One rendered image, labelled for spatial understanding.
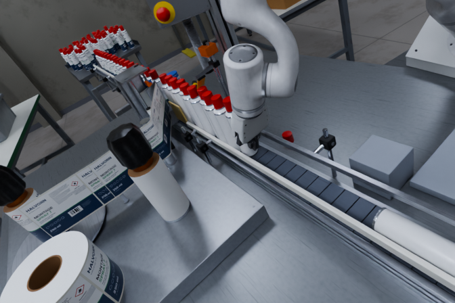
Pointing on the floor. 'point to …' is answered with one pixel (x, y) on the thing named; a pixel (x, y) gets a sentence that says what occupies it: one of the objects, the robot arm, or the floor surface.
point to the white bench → (19, 131)
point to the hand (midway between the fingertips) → (252, 143)
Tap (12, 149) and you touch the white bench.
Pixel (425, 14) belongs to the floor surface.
